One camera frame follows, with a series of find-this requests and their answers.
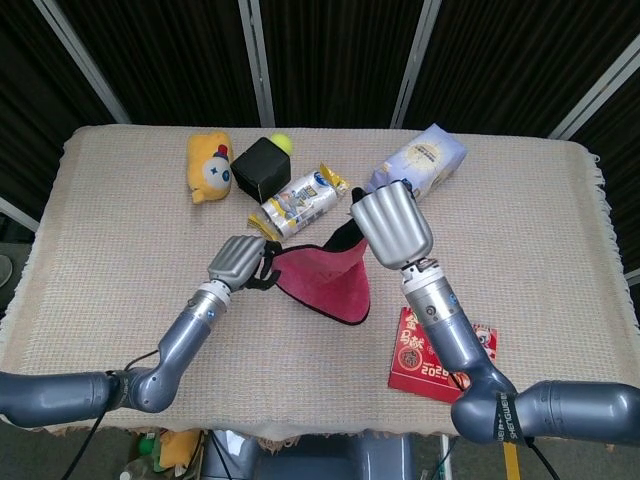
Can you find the green toy under table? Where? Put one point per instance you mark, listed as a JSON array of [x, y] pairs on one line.
[[146, 444]]

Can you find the white table leg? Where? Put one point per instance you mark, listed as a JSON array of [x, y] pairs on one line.
[[446, 457]]

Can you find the black cube box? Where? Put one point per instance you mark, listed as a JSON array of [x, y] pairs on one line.
[[260, 167]]

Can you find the silver partition post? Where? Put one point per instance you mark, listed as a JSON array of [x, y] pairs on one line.
[[80, 55], [632, 278], [412, 65], [595, 92], [257, 70], [20, 214]]

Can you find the beige woven tablecloth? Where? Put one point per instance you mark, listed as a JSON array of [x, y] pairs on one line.
[[125, 250]]

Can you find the yellow-green tennis ball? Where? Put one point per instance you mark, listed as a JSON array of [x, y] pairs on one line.
[[282, 141]]

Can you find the red 2026 desk calendar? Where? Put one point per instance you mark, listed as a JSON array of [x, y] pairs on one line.
[[410, 360]]

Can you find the pale blue tissue pack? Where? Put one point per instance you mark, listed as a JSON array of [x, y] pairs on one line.
[[425, 155]]

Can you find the white yellow trash bag pack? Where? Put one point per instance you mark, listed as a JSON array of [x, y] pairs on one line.
[[300, 200]]

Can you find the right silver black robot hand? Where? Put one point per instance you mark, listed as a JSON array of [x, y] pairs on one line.
[[392, 225]]

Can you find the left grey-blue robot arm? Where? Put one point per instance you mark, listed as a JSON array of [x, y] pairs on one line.
[[185, 335]]

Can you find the yellow plush toy with face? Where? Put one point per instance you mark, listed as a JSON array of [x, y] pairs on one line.
[[200, 160]]

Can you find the pink and black cloth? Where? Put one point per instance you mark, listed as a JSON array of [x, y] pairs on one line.
[[325, 285]]

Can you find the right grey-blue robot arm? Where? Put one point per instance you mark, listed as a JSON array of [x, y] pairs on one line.
[[450, 325]]

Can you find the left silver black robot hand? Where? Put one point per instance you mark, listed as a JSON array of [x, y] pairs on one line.
[[235, 262]]

